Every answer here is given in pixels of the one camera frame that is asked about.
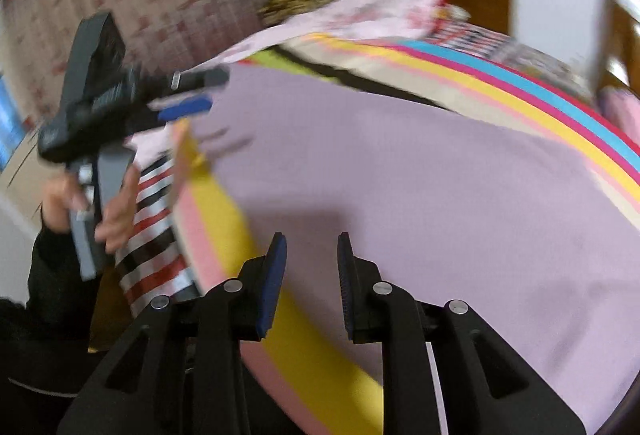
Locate lilac purple pants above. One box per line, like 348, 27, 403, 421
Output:
191, 65, 639, 433

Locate black sleeve forearm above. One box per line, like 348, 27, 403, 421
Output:
0, 223, 132, 435

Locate person's left hand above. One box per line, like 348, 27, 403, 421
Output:
39, 164, 142, 257

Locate brown gold patterned blanket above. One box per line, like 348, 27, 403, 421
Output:
257, 0, 332, 28

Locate window with blue glass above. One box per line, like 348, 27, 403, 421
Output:
0, 76, 26, 170

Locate plaid checkered bed sheet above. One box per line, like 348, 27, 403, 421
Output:
115, 153, 200, 316

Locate rainbow striped bed sheet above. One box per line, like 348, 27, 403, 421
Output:
175, 35, 639, 434

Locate pink floral folded quilt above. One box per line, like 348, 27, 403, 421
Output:
195, 0, 442, 71

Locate glossy brown wooden headboard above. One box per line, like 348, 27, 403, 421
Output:
594, 0, 639, 97

